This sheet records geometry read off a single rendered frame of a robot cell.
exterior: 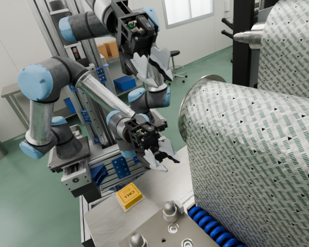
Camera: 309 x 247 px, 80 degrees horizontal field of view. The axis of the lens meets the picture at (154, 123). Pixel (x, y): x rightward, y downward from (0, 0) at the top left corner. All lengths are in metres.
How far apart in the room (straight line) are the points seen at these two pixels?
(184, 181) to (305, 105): 0.52
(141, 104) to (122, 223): 0.69
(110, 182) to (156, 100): 0.66
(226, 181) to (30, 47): 3.64
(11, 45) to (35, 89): 3.02
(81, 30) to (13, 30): 3.12
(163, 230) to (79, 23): 0.62
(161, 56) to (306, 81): 0.30
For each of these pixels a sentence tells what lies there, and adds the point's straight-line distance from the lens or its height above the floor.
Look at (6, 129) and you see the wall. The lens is 4.03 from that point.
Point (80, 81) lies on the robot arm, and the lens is 0.84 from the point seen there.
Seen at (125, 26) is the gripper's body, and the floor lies 1.43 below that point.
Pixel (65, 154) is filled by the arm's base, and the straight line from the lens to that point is 1.20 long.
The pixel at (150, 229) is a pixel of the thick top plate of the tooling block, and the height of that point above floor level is 1.03.
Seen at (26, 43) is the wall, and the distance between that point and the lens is 3.77.
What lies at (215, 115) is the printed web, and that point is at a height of 1.29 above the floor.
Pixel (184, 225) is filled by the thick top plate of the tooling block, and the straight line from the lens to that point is 0.47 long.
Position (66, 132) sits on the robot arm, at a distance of 1.16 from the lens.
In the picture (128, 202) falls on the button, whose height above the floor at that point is 0.92.
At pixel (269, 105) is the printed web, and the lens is 0.28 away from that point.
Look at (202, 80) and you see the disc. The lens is 0.35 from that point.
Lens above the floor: 1.44
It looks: 31 degrees down
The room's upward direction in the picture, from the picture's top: 13 degrees counter-clockwise
